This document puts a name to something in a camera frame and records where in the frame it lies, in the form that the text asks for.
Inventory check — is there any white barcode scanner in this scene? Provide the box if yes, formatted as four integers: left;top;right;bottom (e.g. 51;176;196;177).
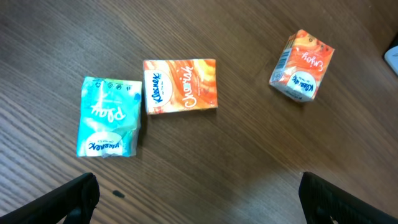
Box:
383;34;398;76

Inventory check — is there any orange Kleenex Cherish pack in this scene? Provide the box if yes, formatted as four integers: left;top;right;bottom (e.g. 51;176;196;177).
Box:
143;58;218;115

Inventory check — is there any teal Kleenex tissue pack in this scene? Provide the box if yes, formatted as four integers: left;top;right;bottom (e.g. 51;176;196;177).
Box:
76;77;142;157

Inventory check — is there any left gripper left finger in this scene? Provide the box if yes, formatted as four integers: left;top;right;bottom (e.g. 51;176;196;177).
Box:
1;172;100;224

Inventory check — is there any orange Kleenex Enjoy pack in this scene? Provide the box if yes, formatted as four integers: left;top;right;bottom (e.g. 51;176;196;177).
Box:
269;29;335;103

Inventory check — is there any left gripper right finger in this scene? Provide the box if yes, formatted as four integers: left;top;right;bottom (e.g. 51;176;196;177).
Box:
298;172;397;224

